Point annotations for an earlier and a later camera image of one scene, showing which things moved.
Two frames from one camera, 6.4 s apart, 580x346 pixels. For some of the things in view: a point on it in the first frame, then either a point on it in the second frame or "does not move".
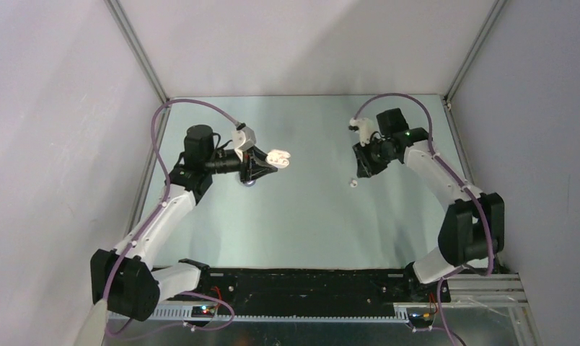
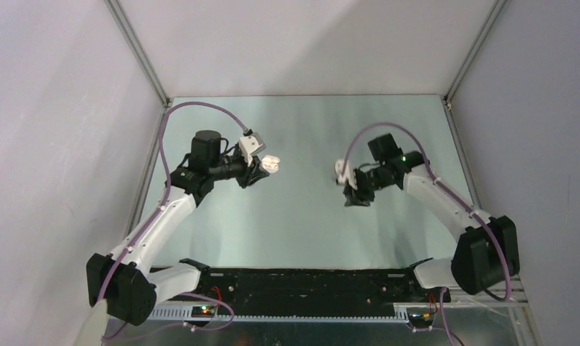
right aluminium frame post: (490, 23) does not move
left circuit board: (203, 311) does not move
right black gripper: (366, 168) -> (358, 197)
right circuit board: (420, 320) does not move
